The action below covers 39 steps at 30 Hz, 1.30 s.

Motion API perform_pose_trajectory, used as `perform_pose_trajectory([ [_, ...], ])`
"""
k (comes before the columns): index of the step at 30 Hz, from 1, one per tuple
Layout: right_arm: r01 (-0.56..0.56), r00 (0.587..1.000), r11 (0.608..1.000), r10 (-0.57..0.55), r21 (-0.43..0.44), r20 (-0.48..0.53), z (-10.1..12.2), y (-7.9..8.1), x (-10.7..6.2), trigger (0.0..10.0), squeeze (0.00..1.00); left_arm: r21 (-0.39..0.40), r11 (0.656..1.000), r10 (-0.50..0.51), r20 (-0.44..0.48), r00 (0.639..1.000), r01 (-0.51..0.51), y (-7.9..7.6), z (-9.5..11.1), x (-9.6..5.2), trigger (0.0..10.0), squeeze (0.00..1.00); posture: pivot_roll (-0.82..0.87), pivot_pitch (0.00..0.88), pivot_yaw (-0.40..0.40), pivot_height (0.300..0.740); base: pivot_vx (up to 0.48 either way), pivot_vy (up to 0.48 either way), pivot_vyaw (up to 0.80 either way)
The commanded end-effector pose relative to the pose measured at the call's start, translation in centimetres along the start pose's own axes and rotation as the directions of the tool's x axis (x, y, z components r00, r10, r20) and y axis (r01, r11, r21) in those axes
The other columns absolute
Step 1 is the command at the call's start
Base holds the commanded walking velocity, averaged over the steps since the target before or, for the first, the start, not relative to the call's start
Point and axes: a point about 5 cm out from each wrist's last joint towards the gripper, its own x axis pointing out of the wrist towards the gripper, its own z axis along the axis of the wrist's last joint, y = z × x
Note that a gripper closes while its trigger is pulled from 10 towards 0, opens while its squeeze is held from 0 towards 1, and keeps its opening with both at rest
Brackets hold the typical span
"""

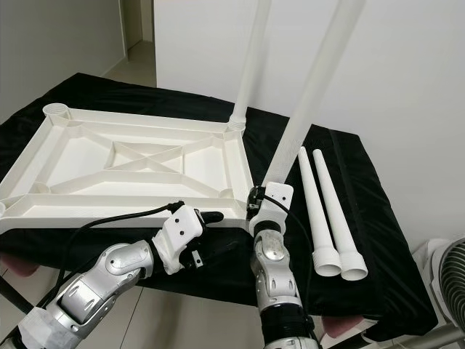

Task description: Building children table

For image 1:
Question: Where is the white plastic table leg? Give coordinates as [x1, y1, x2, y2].
[312, 148, 370, 282]
[262, 0, 368, 187]
[298, 145, 344, 278]
[230, 0, 274, 134]

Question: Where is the white plastic table top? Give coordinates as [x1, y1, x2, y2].
[0, 103, 252, 236]

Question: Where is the black tablecloth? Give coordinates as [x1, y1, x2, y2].
[0, 71, 441, 340]

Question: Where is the black metal table leg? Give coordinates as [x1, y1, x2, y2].
[0, 291, 21, 326]

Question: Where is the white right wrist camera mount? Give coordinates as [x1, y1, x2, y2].
[251, 182, 296, 236]

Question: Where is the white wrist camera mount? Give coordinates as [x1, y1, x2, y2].
[153, 205, 206, 276]
[251, 182, 296, 236]

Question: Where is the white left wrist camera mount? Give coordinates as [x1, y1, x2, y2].
[153, 205, 206, 276]

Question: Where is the white pedestal fan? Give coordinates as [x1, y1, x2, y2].
[371, 236, 465, 349]

